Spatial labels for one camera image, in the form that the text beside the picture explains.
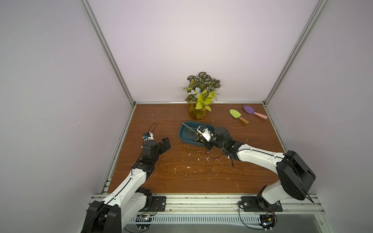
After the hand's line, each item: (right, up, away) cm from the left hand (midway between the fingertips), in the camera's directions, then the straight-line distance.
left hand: (164, 140), depth 86 cm
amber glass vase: (+20, +16, +24) cm, 35 cm away
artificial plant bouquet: (+24, +32, +12) cm, 42 cm away
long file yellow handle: (+17, +6, +1) cm, 18 cm away
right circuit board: (+55, -38, -15) cm, 68 cm away
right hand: (+22, +5, -1) cm, 23 cm away
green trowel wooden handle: (+53, +16, +27) cm, 62 cm away
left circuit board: (-8, -39, -13) cm, 42 cm away
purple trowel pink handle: (+65, +19, +31) cm, 74 cm away
